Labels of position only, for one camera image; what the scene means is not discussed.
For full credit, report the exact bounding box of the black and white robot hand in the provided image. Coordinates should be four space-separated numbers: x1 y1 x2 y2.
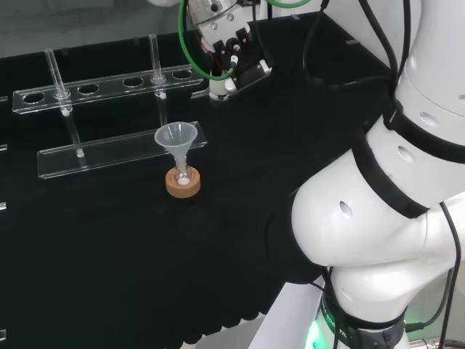
197 20 274 103

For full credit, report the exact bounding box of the cork ring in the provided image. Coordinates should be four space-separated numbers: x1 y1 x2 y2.
165 167 202 199

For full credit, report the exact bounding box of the black table cloth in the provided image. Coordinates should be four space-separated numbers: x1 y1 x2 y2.
0 10 397 346

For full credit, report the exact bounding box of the green cable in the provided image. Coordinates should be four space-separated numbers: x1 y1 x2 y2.
177 0 308 81

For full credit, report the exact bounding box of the black cable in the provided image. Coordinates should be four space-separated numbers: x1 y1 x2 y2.
403 201 463 332
302 0 403 89

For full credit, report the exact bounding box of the small round-bottom glass flask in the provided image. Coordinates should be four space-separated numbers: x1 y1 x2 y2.
172 156 190 187

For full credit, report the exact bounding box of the clear plastic funnel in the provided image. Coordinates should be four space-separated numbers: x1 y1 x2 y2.
154 122 199 164

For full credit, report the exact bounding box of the clear acrylic funnel stand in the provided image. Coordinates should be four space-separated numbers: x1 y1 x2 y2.
12 33 210 181

